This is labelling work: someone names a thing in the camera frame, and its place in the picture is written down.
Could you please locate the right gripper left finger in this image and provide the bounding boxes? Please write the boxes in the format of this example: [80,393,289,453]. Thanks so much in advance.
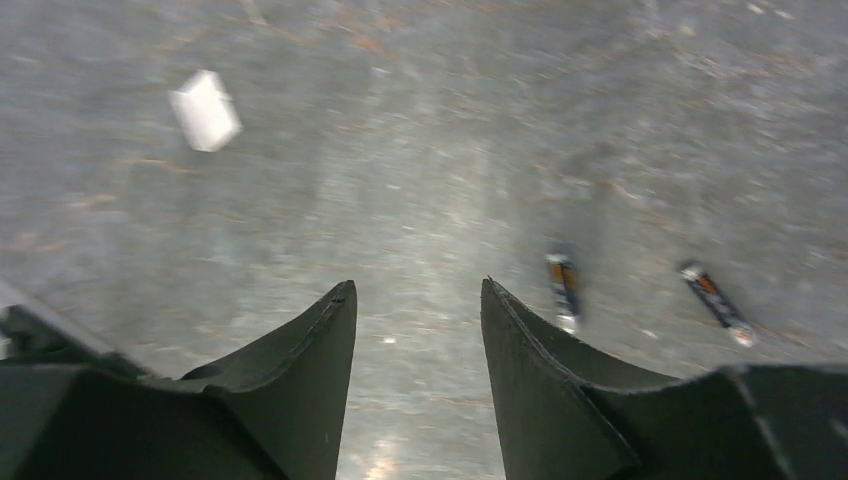
[1,281,357,479]

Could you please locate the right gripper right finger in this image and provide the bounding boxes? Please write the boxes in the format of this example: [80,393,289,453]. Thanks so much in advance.
[481,279,847,479]

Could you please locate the AAA battery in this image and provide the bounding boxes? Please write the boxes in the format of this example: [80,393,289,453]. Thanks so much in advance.
[679,260,756,348]
[545,253,581,334]

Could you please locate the white battery compartment cover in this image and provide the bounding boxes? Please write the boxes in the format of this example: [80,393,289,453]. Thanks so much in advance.
[168,69,243,153]

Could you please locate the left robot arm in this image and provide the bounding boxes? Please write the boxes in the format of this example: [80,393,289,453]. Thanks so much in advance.
[1,279,153,378]

